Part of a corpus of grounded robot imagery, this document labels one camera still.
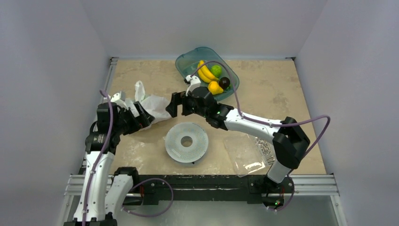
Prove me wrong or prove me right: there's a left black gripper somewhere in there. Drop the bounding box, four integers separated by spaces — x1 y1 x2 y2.
113 101 153 135

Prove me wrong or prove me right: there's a white plastic bag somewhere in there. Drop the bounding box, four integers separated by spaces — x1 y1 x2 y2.
134 81 171 124

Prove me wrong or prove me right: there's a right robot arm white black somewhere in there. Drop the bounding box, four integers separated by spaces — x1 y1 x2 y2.
166 87 310 192

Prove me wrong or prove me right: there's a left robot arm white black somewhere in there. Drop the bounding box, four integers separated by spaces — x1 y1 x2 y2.
64 102 154 226

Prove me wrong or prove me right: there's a yellow fake banana bunch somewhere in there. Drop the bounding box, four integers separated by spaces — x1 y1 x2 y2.
197 60 219 83

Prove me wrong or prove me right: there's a yellow fake pear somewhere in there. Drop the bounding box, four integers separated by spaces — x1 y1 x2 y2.
207 81 224 95

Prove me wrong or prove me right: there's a green fake lime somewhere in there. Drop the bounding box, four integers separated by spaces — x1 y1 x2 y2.
210 65 223 78

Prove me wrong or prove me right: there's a dark purple fake plum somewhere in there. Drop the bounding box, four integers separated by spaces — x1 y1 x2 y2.
218 77 231 90

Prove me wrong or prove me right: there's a teal plastic tray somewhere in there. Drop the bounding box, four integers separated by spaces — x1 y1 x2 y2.
175 47 240 101

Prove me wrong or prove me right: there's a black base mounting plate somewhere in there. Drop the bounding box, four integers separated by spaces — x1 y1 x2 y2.
123 175 295 208

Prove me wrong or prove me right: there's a clear plastic screw box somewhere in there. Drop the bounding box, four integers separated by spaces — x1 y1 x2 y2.
223 135 276 178

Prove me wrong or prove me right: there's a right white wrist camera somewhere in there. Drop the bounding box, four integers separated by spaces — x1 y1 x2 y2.
184 75 201 96

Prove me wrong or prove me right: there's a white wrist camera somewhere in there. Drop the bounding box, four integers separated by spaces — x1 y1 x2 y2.
184 75 201 96
110 91 139 117

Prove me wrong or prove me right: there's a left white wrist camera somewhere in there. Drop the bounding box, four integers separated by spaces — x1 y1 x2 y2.
110 91 139 117

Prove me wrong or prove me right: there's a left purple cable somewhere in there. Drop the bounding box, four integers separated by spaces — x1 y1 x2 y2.
81 89 174 226

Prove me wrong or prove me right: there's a purple cable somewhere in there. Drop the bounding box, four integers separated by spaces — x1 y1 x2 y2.
190 60 331 213
81 89 174 226

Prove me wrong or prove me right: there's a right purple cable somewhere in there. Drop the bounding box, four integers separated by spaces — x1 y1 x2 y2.
190 60 331 213

